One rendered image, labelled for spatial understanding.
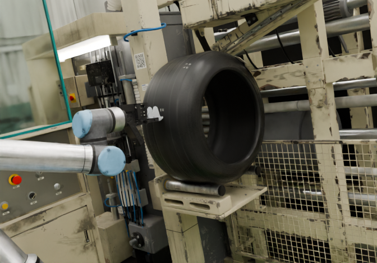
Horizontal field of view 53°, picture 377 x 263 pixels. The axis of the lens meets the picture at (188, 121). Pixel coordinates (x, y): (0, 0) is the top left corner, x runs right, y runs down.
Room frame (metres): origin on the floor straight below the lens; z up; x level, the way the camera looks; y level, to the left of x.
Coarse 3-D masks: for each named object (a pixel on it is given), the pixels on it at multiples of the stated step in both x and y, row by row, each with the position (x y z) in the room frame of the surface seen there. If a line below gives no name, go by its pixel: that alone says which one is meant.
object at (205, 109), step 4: (204, 108) 2.20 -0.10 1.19; (204, 112) 2.20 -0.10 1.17; (208, 112) 2.18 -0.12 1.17; (204, 116) 2.19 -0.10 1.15; (208, 116) 2.17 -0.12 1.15; (204, 120) 2.26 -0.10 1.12; (208, 120) 2.28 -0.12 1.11; (204, 124) 2.21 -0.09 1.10; (208, 124) 2.19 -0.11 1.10; (204, 128) 2.20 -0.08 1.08; (208, 128) 2.18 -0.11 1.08; (204, 132) 2.25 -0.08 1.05; (208, 132) 2.27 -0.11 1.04
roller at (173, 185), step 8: (168, 184) 1.77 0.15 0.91; (176, 184) 1.73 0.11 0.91; (184, 184) 1.70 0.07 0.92; (192, 184) 1.66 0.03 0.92; (200, 184) 1.63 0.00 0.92; (208, 184) 1.61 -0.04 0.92; (216, 184) 1.59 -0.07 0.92; (200, 192) 1.63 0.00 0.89; (208, 192) 1.59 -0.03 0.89; (216, 192) 1.56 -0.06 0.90; (224, 192) 1.57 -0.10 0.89
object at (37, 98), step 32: (0, 0) 1.79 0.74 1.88; (32, 0) 1.90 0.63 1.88; (0, 32) 1.77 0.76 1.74; (32, 32) 1.88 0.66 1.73; (0, 64) 1.75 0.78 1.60; (32, 64) 1.85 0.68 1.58; (0, 96) 1.72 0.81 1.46; (32, 96) 1.83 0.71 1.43; (64, 96) 1.94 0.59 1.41; (0, 128) 1.70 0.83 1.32; (32, 128) 1.80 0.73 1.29
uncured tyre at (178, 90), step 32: (192, 64) 1.58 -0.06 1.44; (224, 64) 1.66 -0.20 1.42; (160, 96) 1.57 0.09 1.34; (192, 96) 1.50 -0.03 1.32; (224, 96) 2.02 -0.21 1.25; (256, 96) 1.79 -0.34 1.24; (160, 128) 1.54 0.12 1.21; (192, 128) 1.48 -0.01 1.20; (224, 128) 2.01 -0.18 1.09; (256, 128) 1.79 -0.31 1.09; (160, 160) 1.61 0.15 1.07; (192, 160) 1.50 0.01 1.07; (224, 160) 1.89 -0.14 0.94
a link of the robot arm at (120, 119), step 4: (112, 108) 1.35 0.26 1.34; (116, 108) 1.36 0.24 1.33; (116, 112) 1.34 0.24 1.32; (120, 112) 1.35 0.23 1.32; (116, 116) 1.33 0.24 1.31; (120, 116) 1.34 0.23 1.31; (124, 116) 1.35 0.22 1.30; (116, 120) 1.32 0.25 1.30; (120, 120) 1.34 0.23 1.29; (124, 120) 1.35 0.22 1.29; (116, 124) 1.33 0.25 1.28; (120, 124) 1.34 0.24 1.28; (124, 124) 1.35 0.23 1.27; (116, 128) 1.33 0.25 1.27; (120, 128) 1.35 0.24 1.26; (112, 132) 1.35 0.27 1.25
